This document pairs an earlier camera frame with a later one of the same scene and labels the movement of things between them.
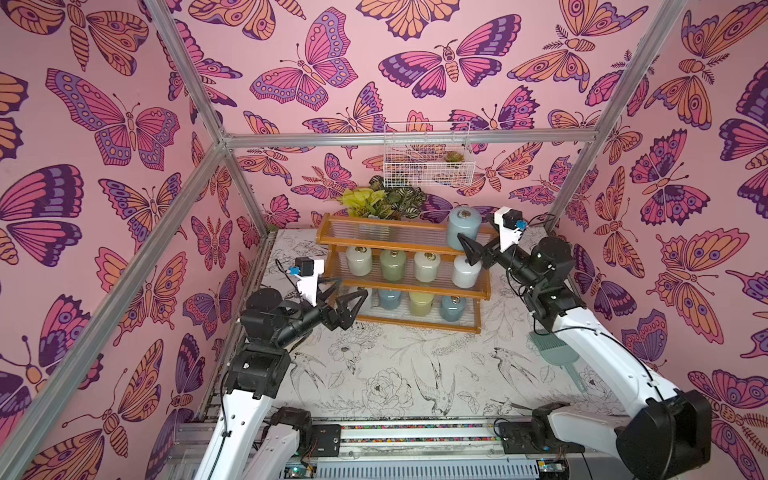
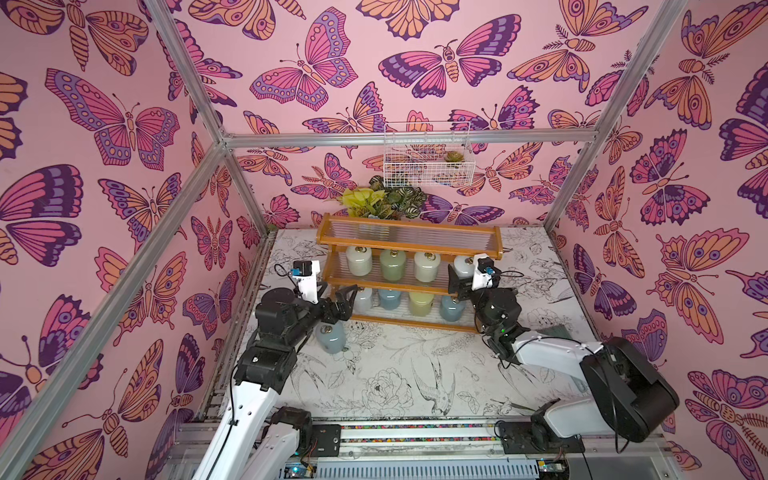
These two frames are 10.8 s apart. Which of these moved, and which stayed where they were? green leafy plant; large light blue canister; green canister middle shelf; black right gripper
Moved: black right gripper; large light blue canister
Stayed: green canister middle shelf; green leafy plant
